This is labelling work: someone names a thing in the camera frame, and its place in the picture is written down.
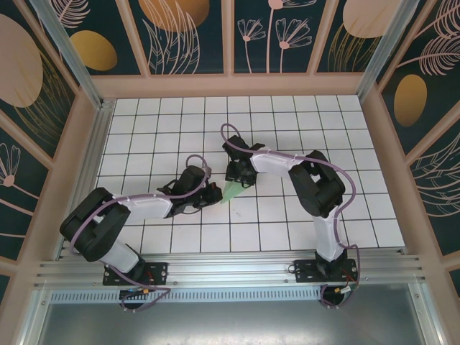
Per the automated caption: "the light green paper sheet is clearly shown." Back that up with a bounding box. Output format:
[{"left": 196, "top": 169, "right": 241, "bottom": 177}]
[{"left": 219, "top": 180, "right": 249, "bottom": 206}]

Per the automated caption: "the black base plate left arm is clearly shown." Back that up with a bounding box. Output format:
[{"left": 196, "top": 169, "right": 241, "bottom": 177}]
[{"left": 103, "top": 261, "right": 170, "bottom": 287}]

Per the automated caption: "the black base plate right arm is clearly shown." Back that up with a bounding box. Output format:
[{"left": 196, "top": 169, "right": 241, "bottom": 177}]
[{"left": 293, "top": 259, "right": 360, "bottom": 283}]

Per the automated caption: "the grey sheet metal tray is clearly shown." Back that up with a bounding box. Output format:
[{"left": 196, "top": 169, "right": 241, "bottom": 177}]
[{"left": 14, "top": 283, "right": 446, "bottom": 345}]

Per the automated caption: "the small black circuit board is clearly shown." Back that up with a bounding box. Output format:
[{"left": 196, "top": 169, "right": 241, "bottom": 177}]
[{"left": 119, "top": 287, "right": 159, "bottom": 300}]

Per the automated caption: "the long aluminium mounting rail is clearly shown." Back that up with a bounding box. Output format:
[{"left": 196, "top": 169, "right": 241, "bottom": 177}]
[{"left": 34, "top": 250, "right": 428, "bottom": 288}]

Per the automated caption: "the slotted grey cable duct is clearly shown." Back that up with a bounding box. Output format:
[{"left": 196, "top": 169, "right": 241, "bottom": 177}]
[{"left": 50, "top": 287, "right": 326, "bottom": 303}]

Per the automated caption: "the aluminium side rail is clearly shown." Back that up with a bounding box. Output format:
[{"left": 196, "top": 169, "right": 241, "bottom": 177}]
[{"left": 57, "top": 99, "right": 116, "bottom": 260}]

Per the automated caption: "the aluminium corner post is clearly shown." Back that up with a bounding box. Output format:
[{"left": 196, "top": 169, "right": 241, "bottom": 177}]
[
  {"left": 356, "top": 0, "right": 418, "bottom": 105},
  {"left": 28, "top": 0, "right": 106, "bottom": 109}
]

